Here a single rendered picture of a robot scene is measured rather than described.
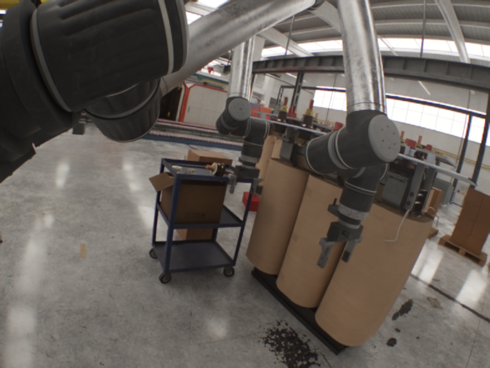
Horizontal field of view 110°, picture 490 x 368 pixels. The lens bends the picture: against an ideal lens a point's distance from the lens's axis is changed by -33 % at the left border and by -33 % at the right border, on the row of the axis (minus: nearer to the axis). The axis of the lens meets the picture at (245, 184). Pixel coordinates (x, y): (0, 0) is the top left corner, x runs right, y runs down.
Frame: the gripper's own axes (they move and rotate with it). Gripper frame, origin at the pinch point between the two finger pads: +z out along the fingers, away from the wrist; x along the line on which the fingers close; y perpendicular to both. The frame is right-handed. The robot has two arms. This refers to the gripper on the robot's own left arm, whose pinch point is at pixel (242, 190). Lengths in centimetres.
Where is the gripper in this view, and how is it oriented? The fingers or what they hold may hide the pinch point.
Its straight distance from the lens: 139.9
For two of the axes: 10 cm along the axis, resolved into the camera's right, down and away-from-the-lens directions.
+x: 8.6, 0.7, 5.0
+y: 4.6, 3.2, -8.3
